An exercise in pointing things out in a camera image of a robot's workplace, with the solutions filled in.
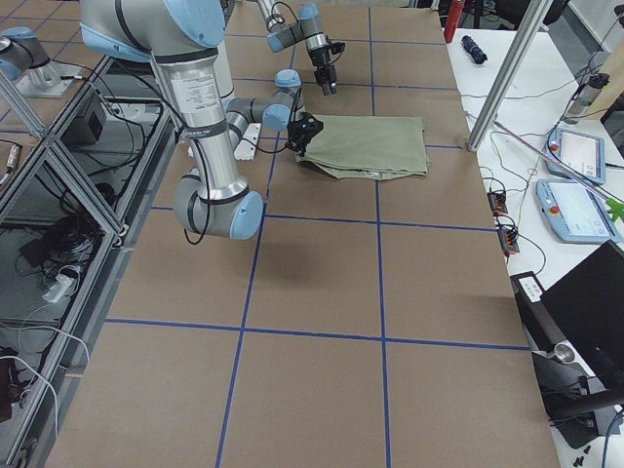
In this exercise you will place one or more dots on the aluminium frame post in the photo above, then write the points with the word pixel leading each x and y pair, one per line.
pixel 535 14

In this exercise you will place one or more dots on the olive green long-sleeve shirt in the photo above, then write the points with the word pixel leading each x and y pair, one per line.
pixel 368 147

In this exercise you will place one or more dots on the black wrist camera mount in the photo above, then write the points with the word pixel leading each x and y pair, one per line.
pixel 337 48

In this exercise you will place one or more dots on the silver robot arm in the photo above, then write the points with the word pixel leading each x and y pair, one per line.
pixel 180 40
pixel 286 29

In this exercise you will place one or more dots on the dark box with label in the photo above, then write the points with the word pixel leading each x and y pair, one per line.
pixel 540 326

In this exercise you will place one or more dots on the far blue teach pendant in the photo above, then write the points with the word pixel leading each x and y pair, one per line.
pixel 580 152

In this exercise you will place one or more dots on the red fire extinguisher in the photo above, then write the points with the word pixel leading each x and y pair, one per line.
pixel 455 9

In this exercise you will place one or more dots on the near blue teach pendant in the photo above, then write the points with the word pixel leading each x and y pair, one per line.
pixel 574 214

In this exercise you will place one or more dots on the orange connector board near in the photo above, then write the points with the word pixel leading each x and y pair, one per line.
pixel 507 237

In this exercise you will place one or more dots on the orange connector board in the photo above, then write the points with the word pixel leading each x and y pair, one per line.
pixel 507 237
pixel 497 202

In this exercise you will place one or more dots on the clear water bottle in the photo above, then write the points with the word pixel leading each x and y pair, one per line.
pixel 584 97

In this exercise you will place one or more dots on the blue teach pendant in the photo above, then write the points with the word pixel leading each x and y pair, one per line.
pixel 580 152
pixel 574 214

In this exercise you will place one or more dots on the dark rolled cloth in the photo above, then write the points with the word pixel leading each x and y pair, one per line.
pixel 473 50

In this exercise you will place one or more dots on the orange connector board far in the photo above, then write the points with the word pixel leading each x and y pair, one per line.
pixel 497 202

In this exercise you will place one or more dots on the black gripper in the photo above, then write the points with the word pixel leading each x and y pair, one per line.
pixel 321 61
pixel 295 136

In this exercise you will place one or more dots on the white power strip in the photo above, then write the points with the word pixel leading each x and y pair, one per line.
pixel 59 288

